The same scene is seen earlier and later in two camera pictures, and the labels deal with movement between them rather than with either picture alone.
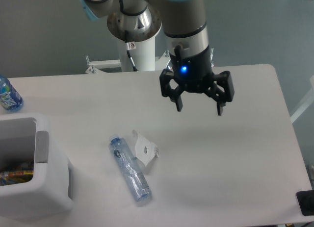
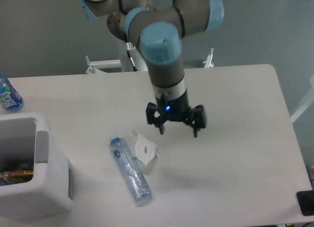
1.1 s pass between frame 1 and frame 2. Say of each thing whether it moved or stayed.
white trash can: stayed
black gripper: moved
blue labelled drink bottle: stayed
